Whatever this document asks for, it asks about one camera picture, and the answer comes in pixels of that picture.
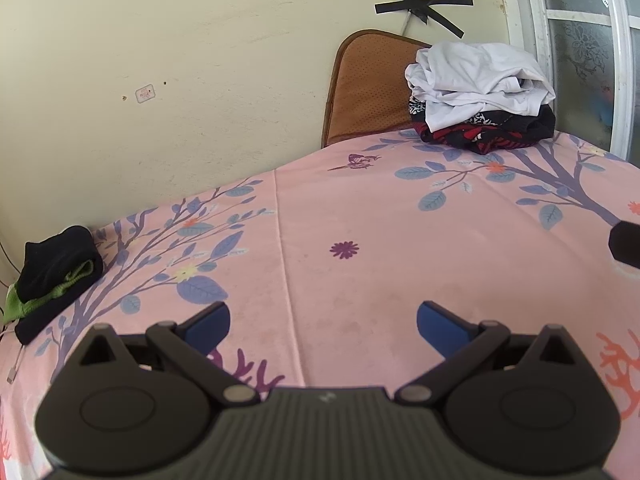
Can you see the black folded garment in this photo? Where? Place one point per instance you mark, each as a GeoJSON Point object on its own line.
{"type": "Point", "coordinates": [42, 320]}
{"type": "Point", "coordinates": [55, 260]}

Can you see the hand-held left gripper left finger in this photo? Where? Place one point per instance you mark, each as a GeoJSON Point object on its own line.
{"type": "Point", "coordinates": [207, 325]}

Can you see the white window frame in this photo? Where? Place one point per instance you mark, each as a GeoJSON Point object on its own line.
{"type": "Point", "coordinates": [575, 50]}

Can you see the black tape cross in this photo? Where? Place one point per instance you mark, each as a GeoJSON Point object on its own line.
{"type": "Point", "coordinates": [422, 7]}

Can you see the brown cushion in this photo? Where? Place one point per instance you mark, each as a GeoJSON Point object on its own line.
{"type": "Point", "coordinates": [367, 90]}

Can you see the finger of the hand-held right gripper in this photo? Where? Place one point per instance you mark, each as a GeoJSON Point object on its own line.
{"type": "Point", "coordinates": [627, 242]}

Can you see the pink printed bedsheet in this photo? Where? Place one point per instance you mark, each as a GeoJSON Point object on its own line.
{"type": "Point", "coordinates": [350, 210]}

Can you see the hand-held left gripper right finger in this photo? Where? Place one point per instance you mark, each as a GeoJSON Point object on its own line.
{"type": "Point", "coordinates": [440, 327]}

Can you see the white garment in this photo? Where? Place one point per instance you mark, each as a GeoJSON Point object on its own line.
{"type": "Point", "coordinates": [475, 82]}

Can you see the black red patterned garment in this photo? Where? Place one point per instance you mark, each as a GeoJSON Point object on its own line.
{"type": "Point", "coordinates": [480, 135]}

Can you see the small wall sticker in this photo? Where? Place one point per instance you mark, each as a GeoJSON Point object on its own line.
{"type": "Point", "coordinates": [145, 95]}

